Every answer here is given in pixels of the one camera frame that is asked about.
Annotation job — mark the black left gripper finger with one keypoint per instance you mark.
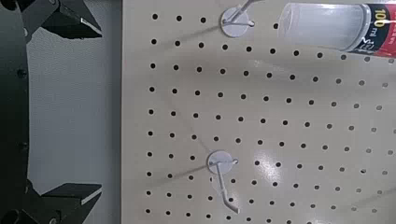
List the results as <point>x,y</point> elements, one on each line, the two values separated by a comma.
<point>65,18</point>
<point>68,199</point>

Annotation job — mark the grey back panel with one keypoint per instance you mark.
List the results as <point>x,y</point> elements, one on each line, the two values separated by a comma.
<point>71,109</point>

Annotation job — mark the white pegboard hook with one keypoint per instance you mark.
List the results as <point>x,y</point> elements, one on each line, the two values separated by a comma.
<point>233,27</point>
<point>218,161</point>

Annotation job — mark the cream perforated pegboard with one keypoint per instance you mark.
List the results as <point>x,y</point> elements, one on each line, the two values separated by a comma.
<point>280,124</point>

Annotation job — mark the red white sealant tube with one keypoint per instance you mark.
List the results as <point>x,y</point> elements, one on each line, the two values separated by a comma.
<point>323,26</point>

